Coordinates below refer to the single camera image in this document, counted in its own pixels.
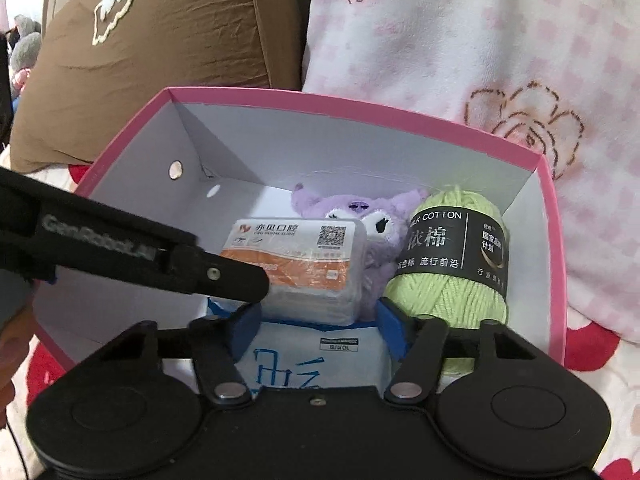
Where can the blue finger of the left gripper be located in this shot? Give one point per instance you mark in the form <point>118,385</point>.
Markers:
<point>200,272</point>

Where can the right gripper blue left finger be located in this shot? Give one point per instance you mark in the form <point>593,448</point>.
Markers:
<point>217,345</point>

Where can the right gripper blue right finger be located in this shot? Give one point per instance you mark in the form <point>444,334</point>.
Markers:
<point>417,344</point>

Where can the blue wet wipes pack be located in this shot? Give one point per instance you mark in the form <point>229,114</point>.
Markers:
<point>296,355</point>

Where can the green yarn ball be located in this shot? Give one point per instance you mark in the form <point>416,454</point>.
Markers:
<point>454,262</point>

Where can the clear orange-labelled plastic case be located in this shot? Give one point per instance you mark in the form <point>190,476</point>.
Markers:
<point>315,266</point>

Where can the person's left hand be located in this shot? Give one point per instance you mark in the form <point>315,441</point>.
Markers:
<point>15,339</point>

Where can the pink cardboard box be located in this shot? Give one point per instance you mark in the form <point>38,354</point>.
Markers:
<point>200,158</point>

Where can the grey plush toy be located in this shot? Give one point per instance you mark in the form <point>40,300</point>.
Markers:
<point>24,45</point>

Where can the red bear print blanket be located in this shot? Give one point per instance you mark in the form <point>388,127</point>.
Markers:
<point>608,363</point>

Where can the brown pillow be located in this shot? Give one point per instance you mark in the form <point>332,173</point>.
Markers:
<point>101,61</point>

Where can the pink checked pillow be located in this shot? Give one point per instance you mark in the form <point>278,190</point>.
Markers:
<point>560,77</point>

